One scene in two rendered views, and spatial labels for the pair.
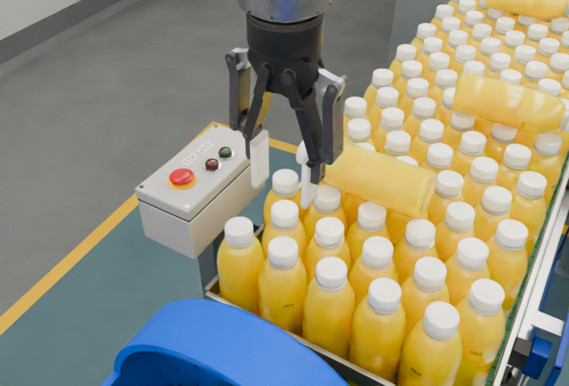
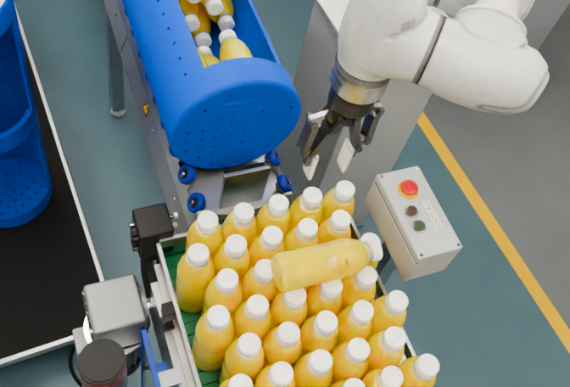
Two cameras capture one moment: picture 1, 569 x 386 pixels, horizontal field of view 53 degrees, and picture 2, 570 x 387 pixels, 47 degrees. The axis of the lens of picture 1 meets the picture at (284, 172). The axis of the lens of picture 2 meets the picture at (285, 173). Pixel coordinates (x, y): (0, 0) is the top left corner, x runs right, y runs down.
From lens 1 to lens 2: 117 cm
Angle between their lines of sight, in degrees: 72
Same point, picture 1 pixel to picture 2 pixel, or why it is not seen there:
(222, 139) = (438, 238)
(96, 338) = (493, 360)
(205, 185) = (393, 196)
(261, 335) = (237, 76)
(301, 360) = (217, 83)
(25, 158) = not seen: outside the picture
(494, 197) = (248, 337)
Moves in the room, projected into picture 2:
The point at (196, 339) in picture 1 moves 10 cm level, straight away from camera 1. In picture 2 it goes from (254, 64) to (301, 85)
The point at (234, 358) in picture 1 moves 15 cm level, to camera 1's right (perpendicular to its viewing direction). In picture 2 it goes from (236, 64) to (181, 105)
